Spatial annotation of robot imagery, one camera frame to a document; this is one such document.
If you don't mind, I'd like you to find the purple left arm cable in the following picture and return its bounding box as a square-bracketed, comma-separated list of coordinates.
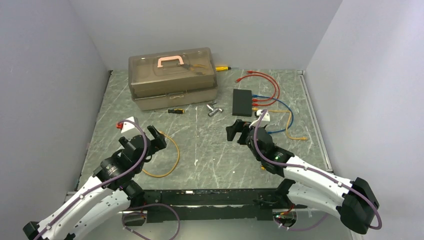
[33, 119, 181, 240]

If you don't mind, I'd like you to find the blue ethernet cable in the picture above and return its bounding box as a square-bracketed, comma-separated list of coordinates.
[252, 95, 295, 135]

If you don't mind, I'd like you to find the yellow ethernet cable in switch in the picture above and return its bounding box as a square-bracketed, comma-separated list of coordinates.
[252, 106, 309, 142]

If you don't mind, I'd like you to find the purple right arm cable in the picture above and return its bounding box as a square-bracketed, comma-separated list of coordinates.
[253, 110, 383, 232]

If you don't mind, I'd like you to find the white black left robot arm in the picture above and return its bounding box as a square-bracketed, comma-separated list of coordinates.
[23, 118, 167, 240]

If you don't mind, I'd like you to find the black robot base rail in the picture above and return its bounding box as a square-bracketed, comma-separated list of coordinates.
[129, 179, 295, 223]

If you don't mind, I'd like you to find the brown translucent toolbox pink handle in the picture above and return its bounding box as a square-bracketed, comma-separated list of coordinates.
[128, 47, 219, 111]

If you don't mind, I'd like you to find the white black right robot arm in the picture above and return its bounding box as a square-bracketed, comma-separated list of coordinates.
[225, 119, 382, 235]

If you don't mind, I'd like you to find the long red ethernet cable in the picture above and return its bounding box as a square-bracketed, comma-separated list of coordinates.
[235, 70, 281, 102]

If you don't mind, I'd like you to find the black network switch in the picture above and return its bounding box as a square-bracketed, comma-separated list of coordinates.
[232, 89, 253, 117]

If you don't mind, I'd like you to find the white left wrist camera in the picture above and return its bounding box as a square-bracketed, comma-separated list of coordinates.
[116, 121, 140, 138]

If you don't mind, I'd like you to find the chrome socket adapter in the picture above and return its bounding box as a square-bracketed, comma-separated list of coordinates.
[206, 102, 223, 117]

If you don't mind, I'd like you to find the yellow handled screwdriver by wall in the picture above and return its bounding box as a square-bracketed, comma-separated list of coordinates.
[215, 66, 232, 72]

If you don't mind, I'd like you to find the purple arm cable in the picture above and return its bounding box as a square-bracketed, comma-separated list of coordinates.
[253, 110, 383, 232]
[33, 119, 181, 240]

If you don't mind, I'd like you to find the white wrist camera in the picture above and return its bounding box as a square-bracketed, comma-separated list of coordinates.
[116, 121, 140, 138]
[252, 109, 271, 125]

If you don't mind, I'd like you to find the black yellow screwdriver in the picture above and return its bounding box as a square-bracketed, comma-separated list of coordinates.
[154, 108, 185, 115]

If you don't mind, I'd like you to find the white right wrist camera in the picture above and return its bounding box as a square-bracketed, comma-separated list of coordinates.
[252, 109, 271, 125]

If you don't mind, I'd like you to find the yellow ethernet cable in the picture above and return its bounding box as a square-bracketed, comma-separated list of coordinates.
[141, 131, 181, 179]
[252, 106, 309, 142]

